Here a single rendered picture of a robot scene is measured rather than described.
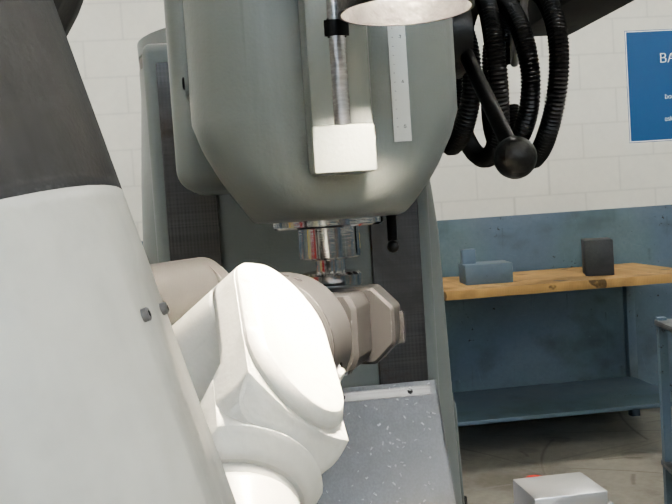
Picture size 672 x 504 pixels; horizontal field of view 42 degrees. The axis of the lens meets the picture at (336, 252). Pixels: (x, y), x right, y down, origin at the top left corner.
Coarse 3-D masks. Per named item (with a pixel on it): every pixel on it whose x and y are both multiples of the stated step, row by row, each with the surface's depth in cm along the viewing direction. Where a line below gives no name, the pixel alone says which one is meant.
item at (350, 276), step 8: (312, 272) 68; (336, 272) 66; (344, 272) 66; (352, 272) 66; (360, 272) 67; (320, 280) 65; (328, 280) 65; (336, 280) 65; (344, 280) 65; (352, 280) 66; (360, 280) 67
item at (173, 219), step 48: (144, 48) 102; (144, 96) 117; (144, 144) 112; (144, 192) 108; (192, 192) 102; (144, 240) 107; (192, 240) 102; (240, 240) 103; (288, 240) 104; (384, 240) 105; (432, 240) 108; (384, 288) 105; (432, 288) 107; (432, 336) 107
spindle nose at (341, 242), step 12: (324, 228) 65; (336, 228) 65; (348, 228) 65; (300, 240) 66; (312, 240) 65; (324, 240) 65; (336, 240) 65; (348, 240) 65; (300, 252) 67; (312, 252) 65; (324, 252) 65; (336, 252) 65; (348, 252) 65; (360, 252) 67
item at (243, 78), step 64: (192, 0) 59; (256, 0) 57; (192, 64) 60; (256, 64) 57; (384, 64) 58; (448, 64) 61; (256, 128) 58; (384, 128) 58; (448, 128) 62; (256, 192) 59; (320, 192) 58; (384, 192) 59
